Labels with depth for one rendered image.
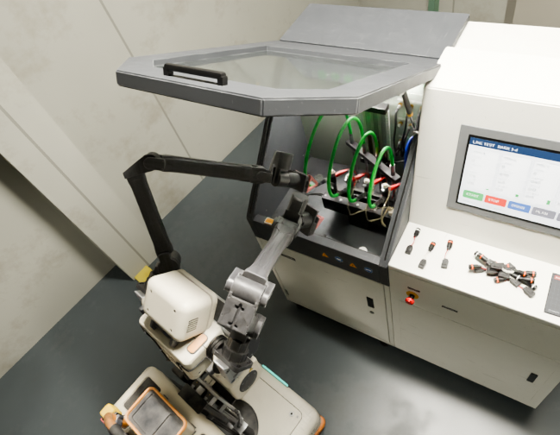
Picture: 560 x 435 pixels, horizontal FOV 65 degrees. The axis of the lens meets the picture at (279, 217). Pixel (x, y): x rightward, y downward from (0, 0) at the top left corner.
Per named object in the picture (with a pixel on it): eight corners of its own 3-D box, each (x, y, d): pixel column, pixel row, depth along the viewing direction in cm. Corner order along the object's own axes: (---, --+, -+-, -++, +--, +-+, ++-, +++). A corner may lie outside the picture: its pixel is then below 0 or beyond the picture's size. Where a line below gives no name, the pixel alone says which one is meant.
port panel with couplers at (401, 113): (393, 151, 194) (391, 96, 170) (396, 146, 195) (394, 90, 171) (423, 158, 188) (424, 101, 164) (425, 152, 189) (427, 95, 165)
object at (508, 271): (464, 276, 160) (466, 268, 156) (473, 253, 164) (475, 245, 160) (533, 299, 149) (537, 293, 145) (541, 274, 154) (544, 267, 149)
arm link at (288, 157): (253, 176, 163) (254, 180, 155) (260, 145, 160) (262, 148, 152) (284, 182, 165) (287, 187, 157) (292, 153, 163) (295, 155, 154)
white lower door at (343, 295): (288, 299, 270) (258, 239, 216) (290, 296, 271) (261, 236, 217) (388, 343, 239) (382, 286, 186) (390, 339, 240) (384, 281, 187)
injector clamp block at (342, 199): (326, 217, 209) (321, 197, 197) (335, 201, 213) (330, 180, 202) (394, 238, 193) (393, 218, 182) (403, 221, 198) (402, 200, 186)
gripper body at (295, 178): (292, 169, 169) (278, 167, 164) (310, 176, 162) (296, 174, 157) (287, 185, 171) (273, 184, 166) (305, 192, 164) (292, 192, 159)
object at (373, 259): (261, 238, 216) (252, 220, 203) (266, 231, 217) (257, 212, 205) (380, 283, 187) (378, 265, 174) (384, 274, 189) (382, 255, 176)
